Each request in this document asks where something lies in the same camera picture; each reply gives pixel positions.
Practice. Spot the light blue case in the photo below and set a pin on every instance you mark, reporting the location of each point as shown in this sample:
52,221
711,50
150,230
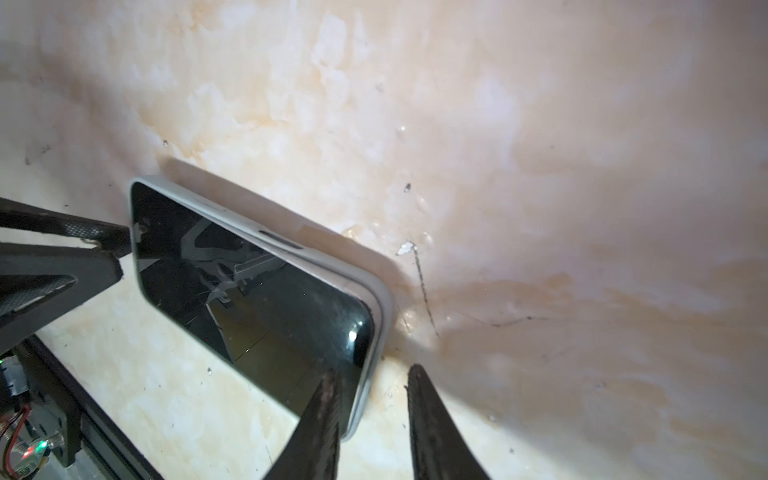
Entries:
336,276

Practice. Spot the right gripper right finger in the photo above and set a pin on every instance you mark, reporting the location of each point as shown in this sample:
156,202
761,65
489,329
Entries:
438,450

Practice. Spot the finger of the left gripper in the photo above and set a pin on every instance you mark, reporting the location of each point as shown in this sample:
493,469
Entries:
40,283
108,236

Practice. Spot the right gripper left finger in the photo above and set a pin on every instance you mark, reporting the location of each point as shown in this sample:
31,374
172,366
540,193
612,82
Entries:
313,449

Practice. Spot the black base frame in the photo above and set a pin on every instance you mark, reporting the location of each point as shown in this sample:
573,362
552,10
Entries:
51,428

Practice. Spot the black phone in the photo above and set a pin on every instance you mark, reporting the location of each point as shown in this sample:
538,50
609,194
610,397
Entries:
240,294

